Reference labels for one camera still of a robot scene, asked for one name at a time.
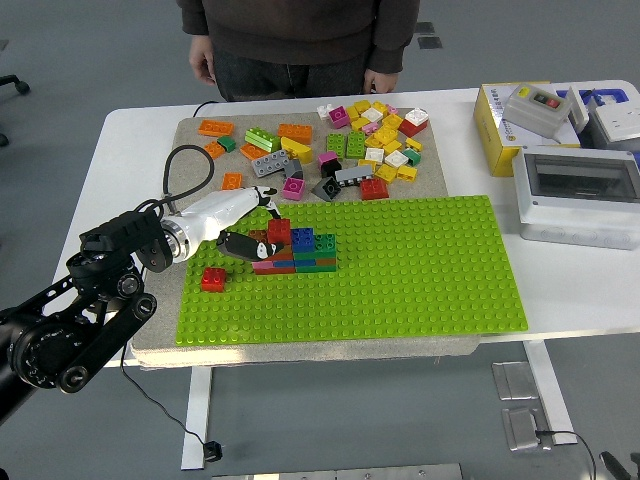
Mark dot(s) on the lime green studded baseplate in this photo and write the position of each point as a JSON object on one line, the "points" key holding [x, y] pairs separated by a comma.
{"points": [[400, 275]]}

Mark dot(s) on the yellow small toy brick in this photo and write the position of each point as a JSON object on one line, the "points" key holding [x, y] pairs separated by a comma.
{"points": [[414, 144]]}

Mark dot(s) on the magenta square toy brick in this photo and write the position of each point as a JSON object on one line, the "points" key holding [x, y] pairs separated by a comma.
{"points": [[338, 117], [294, 187]]}

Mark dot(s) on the white small toy piece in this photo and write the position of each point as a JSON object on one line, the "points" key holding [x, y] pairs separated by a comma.
{"points": [[324, 111]]}

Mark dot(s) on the dark green long toy brick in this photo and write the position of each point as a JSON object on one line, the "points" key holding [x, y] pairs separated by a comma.
{"points": [[316, 256], [317, 269]]}

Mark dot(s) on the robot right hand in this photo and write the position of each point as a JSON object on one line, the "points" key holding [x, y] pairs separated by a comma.
{"points": [[614, 469]]}

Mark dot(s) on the grey push-button switch box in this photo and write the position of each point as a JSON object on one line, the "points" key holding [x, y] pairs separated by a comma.
{"points": [[525, 112]]}

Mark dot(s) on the dark grey sloped toy brick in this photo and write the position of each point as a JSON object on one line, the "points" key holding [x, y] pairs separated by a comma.
{"points": [[295, 171]]}

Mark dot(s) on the black floor plate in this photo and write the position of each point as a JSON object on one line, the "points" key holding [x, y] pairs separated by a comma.
{"points": [[431, 42], [426, 27]]}

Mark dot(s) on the person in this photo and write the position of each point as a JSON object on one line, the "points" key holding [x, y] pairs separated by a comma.
{"points": [[300, 30]]}

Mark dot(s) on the grey long toy brick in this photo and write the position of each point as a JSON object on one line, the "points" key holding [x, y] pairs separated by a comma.
{"points": [[271, 163]]}

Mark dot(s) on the white table leg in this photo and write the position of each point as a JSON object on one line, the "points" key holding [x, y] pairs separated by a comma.
{"points": [[195, 425], [545, 380]]}

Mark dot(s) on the person's right forearm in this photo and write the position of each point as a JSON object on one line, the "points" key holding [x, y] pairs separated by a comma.
{"points": [[192, 17]]}

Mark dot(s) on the person's left forearm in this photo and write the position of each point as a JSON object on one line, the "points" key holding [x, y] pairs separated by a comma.
{"points": [[395, 40]]}

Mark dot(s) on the yellow curved toy brick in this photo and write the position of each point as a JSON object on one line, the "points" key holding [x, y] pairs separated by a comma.
{"points": [[296, 147]]}

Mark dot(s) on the orange small toy brick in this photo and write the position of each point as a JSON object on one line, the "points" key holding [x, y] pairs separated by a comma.
{"points": [[216, 149]]}

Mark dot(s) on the red long toy brick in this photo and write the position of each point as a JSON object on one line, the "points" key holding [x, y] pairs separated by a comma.
{"points": [[275, 271], [287, 256]]}

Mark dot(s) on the dark green small toy brick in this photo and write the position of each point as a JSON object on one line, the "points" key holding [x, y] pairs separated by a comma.
{"points": [[227, 144], [412, 157]]}

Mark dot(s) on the blue square toy brick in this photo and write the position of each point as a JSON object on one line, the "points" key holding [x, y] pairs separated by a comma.
{"points": [[303, 240]]}

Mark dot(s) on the person's left hand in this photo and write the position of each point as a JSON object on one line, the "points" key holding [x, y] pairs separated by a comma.
{"points": [[381, 82]]}

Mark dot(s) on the black office chair base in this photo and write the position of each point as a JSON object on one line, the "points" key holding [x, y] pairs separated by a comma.
{"points": [[17, 82]]}

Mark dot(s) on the white plastic cover plate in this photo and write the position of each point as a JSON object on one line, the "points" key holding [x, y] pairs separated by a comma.
{"points": [[579, 107]]}

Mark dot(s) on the grey narrow toy brick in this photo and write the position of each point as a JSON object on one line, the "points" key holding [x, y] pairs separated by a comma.
{"points": [[354, 175]]}

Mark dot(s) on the long metal floor plate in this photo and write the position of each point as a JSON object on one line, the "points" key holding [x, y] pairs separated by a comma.
{"points": [[350, 472]]}

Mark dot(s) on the metal floor block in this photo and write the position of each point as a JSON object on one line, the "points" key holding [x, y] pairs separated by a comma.
{"points": [[522, 430]]}

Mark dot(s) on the yellow cardboard box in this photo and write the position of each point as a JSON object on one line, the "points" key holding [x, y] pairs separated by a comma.
{"points": [[487, 130]]}

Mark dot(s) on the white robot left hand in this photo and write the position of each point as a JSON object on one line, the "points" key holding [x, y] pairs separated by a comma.
{"points": [[215, 210]]}

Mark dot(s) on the magenta small toy brick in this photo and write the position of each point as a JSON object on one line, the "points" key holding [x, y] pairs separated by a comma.
{"points": [[328, 159]]}

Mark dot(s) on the pink small toy brick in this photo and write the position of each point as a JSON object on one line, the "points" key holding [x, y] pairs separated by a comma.
{"points": [[370, 128]]}

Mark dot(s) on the white square toy brick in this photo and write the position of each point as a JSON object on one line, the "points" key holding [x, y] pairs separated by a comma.
{"points": [[417, 116]]}

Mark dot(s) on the orange long toy brick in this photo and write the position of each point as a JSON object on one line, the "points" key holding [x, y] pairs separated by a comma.
{"points": [[232, 181], [295, 131], [251, 151], [216, 128]]}

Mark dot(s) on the black plug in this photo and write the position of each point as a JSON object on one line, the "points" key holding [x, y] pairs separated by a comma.
{"points": [[212, 452]]}

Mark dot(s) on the grey-brown mat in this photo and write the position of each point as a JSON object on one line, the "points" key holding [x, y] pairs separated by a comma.
{"points": [[260, 118]]}

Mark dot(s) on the white distribution box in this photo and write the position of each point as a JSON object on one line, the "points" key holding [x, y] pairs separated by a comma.
{"points": [[565, 225]]}

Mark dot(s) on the lime green long toy brick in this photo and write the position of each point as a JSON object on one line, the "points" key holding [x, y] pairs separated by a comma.
{"points": [[262, 138]]}

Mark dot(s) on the person's right hand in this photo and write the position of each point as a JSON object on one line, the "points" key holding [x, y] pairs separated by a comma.
{"points": [[202, 60]]}

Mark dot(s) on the dark green square toy brick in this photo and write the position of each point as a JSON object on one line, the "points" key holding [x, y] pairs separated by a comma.
{"points": [[325, 244]]}

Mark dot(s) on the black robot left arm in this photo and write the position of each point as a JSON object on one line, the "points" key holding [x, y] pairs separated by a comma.
{"points": [[120, 235]]}

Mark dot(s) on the red sloped toy brick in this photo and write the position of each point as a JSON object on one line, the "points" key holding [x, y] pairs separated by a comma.
{"points": [[374, 188]]}

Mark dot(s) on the blue plastic bin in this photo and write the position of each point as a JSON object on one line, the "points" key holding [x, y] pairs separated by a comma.
{"points": [[612, 93]]}

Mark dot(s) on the red square toy brick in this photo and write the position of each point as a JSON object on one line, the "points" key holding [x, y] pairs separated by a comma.
{"points": [[279, 231], [213, 279]]}

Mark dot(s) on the white wall socket panel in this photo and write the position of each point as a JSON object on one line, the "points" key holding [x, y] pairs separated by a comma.
{"points": [[617, 122]]}

